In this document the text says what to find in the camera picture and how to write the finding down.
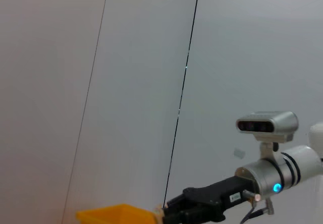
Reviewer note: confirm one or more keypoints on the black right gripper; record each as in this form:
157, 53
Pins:
227, 191

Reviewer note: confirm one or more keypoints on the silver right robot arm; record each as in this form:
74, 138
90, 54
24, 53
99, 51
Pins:
290, 168

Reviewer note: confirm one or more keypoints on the yellow plastic bin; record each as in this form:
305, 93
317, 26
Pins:
113, 215

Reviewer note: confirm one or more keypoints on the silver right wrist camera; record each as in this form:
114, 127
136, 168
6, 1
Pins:
272, 125

